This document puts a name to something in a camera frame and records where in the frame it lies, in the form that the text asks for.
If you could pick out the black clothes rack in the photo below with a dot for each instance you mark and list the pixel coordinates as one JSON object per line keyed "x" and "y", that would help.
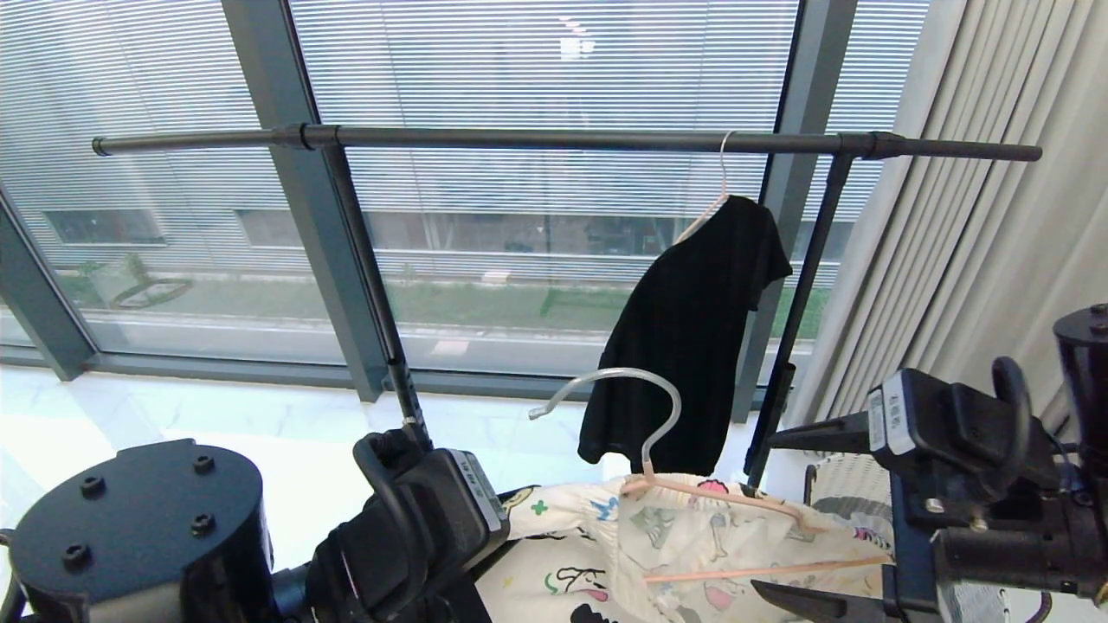
{"x": 563, "y": 138}

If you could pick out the pink clothes hanger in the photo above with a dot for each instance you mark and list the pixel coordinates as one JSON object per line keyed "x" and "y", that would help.
{"x": 736, "y": 497}
{"x": 720, "y": 173}

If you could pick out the window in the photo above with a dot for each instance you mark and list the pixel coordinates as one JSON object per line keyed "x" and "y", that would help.
{"x": 519, "y": 69}

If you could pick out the white laundry basket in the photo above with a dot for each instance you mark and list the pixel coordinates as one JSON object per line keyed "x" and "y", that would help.
{"x": 848, "y": 480}

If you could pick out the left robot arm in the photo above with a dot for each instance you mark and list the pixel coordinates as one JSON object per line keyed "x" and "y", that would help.
{"x": 130, "y": 536}

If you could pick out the black garment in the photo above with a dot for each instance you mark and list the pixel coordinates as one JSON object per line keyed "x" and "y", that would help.
{"x": 684, "y": 346}

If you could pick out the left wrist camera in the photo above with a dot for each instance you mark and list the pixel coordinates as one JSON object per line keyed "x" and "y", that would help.
{"x": 433, "y": 510}

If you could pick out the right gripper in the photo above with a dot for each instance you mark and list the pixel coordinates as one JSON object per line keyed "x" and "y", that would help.
{"x": 1013, "y": 562}

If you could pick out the cream printed garment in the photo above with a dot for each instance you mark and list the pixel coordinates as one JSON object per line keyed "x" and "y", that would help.
{"x": 692, "y": 536}

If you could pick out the beige curtain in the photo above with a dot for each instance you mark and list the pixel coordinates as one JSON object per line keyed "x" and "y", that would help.
{"x": 995, "y": 216}

